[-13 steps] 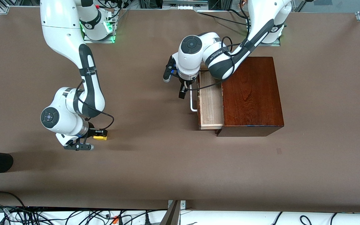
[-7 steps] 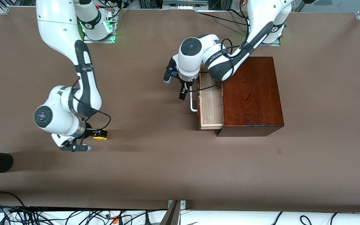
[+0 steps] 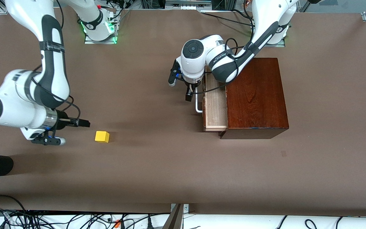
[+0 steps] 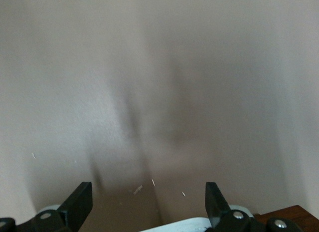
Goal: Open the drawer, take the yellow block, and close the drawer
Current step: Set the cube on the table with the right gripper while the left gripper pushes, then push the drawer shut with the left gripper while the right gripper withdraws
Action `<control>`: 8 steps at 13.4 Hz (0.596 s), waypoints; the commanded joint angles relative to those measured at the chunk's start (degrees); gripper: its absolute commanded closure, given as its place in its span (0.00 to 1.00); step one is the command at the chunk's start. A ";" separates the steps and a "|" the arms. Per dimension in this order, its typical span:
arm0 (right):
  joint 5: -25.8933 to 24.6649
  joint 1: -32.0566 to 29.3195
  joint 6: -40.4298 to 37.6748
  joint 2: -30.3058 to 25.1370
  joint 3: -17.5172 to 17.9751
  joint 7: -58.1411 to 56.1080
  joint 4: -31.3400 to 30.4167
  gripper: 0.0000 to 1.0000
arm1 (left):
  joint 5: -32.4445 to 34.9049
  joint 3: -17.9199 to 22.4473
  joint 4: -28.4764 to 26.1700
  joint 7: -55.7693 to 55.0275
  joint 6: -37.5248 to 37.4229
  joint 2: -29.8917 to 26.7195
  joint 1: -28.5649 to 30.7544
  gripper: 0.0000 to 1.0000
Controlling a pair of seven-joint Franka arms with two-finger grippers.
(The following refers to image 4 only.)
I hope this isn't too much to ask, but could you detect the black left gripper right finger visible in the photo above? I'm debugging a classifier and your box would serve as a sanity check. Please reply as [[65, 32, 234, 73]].
[[205, 182, 302, 232]]

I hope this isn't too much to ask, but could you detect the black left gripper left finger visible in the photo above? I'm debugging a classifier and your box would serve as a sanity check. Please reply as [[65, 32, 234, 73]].
[[14, 182, 93, 232]]

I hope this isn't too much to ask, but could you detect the dark wooden cabinet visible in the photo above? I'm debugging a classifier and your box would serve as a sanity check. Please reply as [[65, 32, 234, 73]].
[[254, 205, 319, 232]]

